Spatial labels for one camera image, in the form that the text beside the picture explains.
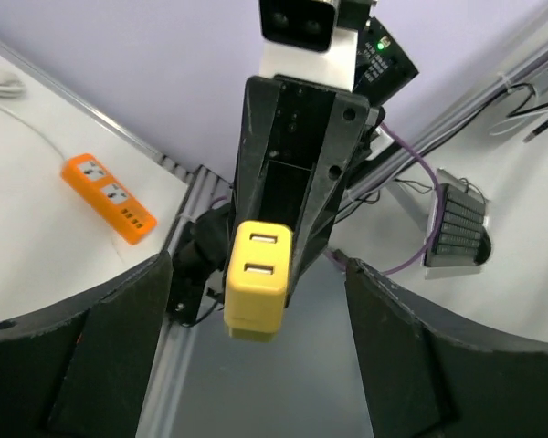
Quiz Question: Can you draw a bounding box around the orange power strip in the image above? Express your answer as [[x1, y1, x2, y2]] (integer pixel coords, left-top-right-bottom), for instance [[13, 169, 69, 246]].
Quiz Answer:
[[60, 153, 157, 245]]

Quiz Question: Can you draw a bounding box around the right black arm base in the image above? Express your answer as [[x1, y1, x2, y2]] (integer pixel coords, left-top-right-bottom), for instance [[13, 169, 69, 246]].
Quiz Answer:
[[166, 202, 232, 328]]

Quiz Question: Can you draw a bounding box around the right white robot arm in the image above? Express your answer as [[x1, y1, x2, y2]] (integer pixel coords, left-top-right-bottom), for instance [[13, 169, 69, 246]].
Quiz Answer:
[[224, 1, 417, 307]]

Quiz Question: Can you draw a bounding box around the aluminium right side rail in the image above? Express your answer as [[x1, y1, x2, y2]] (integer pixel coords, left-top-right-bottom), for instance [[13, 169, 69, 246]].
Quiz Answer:
[[0, 41, 231, 209]]

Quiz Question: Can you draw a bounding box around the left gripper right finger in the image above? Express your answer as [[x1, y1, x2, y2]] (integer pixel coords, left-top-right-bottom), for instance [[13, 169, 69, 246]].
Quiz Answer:
[[345, 259, 548, 437]]

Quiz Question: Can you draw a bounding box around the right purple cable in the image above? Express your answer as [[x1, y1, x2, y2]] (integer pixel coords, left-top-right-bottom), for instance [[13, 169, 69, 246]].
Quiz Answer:
[[209, 122, 442, 275]]

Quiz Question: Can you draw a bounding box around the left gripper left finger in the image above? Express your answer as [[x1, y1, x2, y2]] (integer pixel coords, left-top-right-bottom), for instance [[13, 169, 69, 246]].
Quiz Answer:
[[0, 252, 173, 437]]

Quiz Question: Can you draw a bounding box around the aluminium front rail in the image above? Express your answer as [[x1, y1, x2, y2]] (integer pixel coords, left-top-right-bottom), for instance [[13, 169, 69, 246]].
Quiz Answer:
[[136, 0, 548, 438]]

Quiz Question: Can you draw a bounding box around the yellow two-tone charger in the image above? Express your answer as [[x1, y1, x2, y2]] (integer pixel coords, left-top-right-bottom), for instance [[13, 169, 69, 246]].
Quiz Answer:
[[224, 221, 292, 342]]

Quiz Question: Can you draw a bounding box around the aluminium rail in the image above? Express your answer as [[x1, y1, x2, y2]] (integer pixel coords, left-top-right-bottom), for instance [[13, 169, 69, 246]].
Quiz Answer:
[[0, 41, 231, 209], [136, 0, 548, 438]]

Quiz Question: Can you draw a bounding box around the white power cord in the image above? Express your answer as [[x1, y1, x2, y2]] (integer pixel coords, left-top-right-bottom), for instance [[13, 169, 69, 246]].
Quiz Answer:
[[0, 68, 69, 161]]

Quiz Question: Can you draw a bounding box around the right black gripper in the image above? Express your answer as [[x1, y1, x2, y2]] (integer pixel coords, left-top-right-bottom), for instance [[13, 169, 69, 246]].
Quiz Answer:
[[230, 75, 384, 299]]

